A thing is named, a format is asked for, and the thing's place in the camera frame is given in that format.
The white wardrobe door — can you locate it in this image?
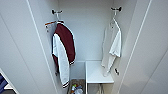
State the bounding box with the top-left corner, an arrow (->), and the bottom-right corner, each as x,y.
0,0 -> 60,94
117,0 -> 168,94

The white wardrobe body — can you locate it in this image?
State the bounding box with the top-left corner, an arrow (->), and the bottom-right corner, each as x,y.
28,0 -> 153,94

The maroon and white jacket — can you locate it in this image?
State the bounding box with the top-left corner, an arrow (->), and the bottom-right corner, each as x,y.
51,22 -> 77,90

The white t-shirt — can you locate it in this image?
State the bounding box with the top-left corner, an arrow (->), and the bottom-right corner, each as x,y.
100,17 -> 123,78

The white wardrobe shelf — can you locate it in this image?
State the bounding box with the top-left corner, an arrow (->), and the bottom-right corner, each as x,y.
85,59 -> 115,85

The orange bar with tag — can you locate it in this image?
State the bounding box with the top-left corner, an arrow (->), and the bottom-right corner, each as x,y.
44,20 -> 64,33

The woven wicker basket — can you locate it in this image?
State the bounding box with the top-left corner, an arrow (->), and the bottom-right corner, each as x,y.
67,78 -> 86,94

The black wardrobe hook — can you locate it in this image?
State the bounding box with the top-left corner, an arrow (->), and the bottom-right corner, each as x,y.
110,6 -> 123,13
50,8 -> 63,16

